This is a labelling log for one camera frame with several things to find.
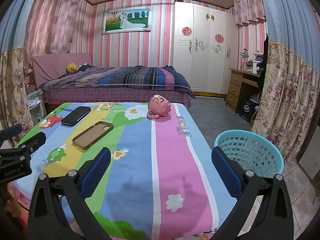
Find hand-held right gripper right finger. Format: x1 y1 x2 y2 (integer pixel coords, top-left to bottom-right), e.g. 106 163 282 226
211 146 293 240

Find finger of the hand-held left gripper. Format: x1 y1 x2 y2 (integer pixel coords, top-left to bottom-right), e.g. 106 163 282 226
0 124 23 140
0 132 47 164

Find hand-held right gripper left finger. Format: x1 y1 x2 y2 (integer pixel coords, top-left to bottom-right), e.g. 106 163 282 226
27 147 112 240

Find blue plastic basket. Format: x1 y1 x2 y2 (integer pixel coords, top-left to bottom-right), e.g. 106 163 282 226
214 129 285 179

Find person's left hand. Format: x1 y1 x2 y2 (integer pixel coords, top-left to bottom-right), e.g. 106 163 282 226
6 181 22 213

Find white bedside rack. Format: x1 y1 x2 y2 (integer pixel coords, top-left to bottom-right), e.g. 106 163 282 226
26 84 47 124

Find brown phone case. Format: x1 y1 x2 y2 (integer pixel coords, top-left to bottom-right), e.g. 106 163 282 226
72 121 114 150

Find cartoon printed tablecloth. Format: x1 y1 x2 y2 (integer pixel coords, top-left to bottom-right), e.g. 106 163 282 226
12 102 238 240

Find black phone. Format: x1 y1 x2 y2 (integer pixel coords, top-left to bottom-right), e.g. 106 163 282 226
61 106 91 127

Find blue and floral curtain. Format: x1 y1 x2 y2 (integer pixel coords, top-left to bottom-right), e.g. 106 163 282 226
0 0 45 150
251 0 320 162

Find black bag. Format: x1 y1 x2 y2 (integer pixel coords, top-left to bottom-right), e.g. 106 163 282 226
239 99 255 123

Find pink covered headboard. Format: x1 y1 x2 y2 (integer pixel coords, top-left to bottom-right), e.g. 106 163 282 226
31 52 94 88

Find white fan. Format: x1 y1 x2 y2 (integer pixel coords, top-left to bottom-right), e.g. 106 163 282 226
250 92 263 105

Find bed with purple dotted skirt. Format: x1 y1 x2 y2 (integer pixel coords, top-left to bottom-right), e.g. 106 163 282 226
37 65 197 109

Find wooden desk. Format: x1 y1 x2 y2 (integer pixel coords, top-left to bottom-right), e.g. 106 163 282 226
225 67 262 113

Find pink cartoon cup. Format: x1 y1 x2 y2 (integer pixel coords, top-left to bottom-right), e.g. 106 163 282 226
146 94 172 120

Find striped patchwork quilt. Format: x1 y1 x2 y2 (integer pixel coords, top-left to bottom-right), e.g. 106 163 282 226
39 65 197 99

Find white box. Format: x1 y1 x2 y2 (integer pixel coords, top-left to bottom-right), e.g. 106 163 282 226
246 61 260 74

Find long pink curtain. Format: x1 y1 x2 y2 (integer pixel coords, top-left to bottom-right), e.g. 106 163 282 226
22 0 94 70

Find desk lamp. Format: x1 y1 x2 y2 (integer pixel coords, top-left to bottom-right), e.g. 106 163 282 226
239 49 249 70

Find white wardrobe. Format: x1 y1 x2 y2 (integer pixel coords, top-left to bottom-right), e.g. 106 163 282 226
173 1 239 95

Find framed wedding picture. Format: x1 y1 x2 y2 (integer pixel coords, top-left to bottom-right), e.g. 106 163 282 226
101 6 153 35

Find short pink curtain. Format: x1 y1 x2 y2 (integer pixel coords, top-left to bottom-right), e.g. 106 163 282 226
234 0 266 26

